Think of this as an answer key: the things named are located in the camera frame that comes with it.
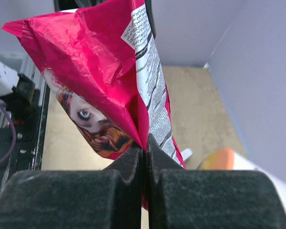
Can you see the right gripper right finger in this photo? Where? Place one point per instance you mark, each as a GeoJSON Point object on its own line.
{"type": "Point", "coordinates": [208, 199]}

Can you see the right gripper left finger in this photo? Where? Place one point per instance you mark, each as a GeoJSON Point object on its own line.
{"type": "Point", "coordinates": [96, 199]}

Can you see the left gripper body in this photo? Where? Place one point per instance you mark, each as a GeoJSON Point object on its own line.
{"type": "Point", "coordinates": [60, 5]}

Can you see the pink snack bag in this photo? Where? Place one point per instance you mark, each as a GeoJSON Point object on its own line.
{"type": "Point", "coordinates": [103, 67]}

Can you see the small white plastic bar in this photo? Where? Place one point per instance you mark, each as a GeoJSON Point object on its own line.
{"type": "Point", "coordinates": [186, 154]}

